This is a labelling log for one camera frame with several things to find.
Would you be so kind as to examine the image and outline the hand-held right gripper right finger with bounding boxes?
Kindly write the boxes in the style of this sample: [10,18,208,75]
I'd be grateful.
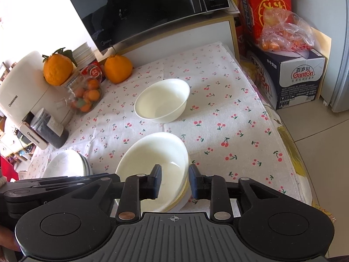
[188,164,282,222]

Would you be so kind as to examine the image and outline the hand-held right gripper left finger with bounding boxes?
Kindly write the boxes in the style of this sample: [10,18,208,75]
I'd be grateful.
[69,164,163,222]

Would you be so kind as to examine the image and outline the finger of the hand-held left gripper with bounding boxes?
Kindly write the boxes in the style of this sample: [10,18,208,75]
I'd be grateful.
[13,175,92,193]

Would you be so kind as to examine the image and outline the white bowl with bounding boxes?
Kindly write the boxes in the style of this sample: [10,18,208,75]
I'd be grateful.
[164,149,192,213]
[115,132,188,213]
[134,79,190,124]

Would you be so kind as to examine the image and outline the white plate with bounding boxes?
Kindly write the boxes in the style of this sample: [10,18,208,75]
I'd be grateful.
[42,150,87,179]

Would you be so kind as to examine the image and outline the person's left hand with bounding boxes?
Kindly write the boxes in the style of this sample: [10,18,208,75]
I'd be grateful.
[0,218,22,254]

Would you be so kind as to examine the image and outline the clear jar of dark beans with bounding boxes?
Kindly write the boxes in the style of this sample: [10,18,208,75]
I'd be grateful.
[29,107,69,149]

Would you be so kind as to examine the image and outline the cherry print tablecloth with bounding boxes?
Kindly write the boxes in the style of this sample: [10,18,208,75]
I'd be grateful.
[16,41,315,215]

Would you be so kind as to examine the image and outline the glass jar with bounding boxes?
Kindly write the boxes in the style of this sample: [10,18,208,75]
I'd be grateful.
[55,70,104,114]

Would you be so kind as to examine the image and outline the pile of kumquats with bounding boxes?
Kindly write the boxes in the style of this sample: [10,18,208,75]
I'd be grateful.
[71,78,102,113]

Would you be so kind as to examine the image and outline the cream air fryer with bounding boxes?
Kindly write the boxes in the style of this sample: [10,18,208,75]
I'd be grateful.
[0,50,75,151]

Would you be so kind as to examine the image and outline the orange with leaves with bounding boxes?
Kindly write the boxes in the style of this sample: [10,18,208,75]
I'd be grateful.
[42,47,75,86]

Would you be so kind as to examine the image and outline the stack of paper cups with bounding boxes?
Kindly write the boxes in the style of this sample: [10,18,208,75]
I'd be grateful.
[72,41,96,66]

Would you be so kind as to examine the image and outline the navy and white carton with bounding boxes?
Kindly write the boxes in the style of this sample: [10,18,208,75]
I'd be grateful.
[246,39,327,111]

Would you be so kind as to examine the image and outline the white wood-trimmed cabinet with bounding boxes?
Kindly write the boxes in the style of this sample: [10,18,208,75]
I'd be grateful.
[113,13,241,62]

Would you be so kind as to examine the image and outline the black microwave oven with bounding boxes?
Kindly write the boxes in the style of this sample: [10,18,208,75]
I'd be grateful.
[69,0,231,57]

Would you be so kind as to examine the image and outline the plastic bag of oranges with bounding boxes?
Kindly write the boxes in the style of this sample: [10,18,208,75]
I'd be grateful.
[257,8,316,53]

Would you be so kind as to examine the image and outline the white refrigerator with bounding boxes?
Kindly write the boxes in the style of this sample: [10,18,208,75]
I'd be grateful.
[320,0,349,114]

